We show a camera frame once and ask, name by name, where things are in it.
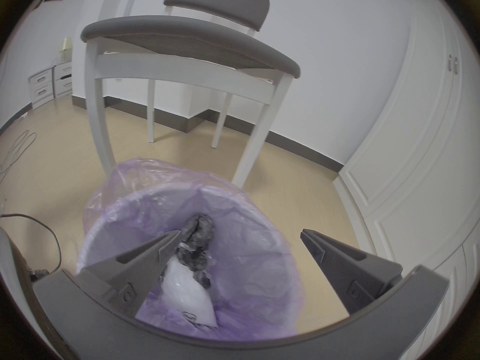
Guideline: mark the clear printed wrapper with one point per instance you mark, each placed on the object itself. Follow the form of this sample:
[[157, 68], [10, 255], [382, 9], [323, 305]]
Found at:
[[187, 291]]

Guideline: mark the black plastic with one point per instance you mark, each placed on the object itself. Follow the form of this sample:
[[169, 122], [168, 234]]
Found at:
[[200, 231]]

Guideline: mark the cream table lamp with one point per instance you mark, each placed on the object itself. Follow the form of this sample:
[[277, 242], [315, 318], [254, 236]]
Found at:
[[66, 45]]

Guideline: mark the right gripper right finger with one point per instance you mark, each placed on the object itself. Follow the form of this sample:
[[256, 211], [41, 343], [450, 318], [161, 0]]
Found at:
[[356, 276]]

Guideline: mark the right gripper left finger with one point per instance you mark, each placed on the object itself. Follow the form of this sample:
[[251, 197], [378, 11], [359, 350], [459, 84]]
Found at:
[[123, 276]]

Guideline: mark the white trash bin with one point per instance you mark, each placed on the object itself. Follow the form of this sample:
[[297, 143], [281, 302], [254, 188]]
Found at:
[[93, 238]]

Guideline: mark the grey and white chair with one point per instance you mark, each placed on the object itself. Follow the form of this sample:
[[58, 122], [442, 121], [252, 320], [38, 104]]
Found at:
[[187, 36]]

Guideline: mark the white bedside table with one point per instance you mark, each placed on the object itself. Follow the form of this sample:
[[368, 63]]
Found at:
[[63, 79], [41, 88]]

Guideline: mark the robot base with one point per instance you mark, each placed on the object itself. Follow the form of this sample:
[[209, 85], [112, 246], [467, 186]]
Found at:
[[15, 264]]

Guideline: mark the purple plastic bag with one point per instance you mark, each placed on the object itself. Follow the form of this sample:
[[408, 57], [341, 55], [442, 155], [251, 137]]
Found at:
[[150, 174]]

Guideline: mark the white wardrobe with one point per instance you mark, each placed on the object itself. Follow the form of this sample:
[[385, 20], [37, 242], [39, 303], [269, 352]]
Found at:
[[412, 144]]

